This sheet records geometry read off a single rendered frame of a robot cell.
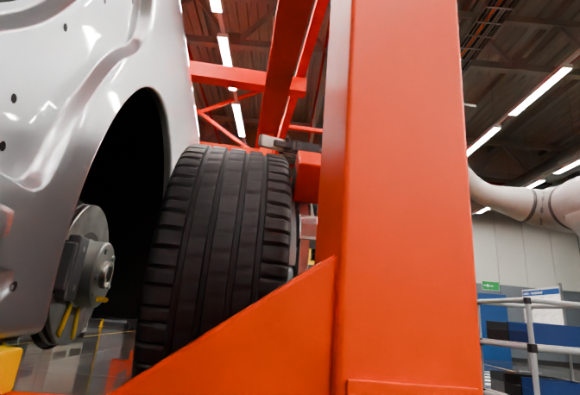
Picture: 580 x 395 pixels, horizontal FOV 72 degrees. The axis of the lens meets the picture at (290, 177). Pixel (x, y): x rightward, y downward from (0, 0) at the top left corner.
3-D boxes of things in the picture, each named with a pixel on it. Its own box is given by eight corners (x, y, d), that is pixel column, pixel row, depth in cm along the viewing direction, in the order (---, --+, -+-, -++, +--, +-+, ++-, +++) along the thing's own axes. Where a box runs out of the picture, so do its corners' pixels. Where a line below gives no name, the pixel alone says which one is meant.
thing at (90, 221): (73, 347, 101) (107, 228, 115) (105, 350, 102) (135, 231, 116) (14, 340, 72) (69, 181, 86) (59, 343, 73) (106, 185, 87)
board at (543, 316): (519, 372, 935) (510, 286, 999) (539, 373, 935) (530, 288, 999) (562, 382, 793) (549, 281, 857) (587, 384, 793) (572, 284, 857)
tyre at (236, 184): (104, 548, 61) (178, 357, 127) (257, 553, 64) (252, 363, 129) (160, 123, 62) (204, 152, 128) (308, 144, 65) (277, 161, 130)
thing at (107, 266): (101, 290, 96) (108, 264, 99) (109, 291, 96) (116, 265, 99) (93, 285, 90) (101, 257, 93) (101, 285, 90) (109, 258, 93)
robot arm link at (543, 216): (517, 188, 122) (545, 176, 109) (576, 202, 121) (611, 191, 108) (513, 229, 119) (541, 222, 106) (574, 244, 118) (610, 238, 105)
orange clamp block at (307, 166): (290, 186, 88) (297, 149, 85) (324, 191, 89) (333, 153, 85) (292, 202, 82) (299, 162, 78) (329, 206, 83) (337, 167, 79)
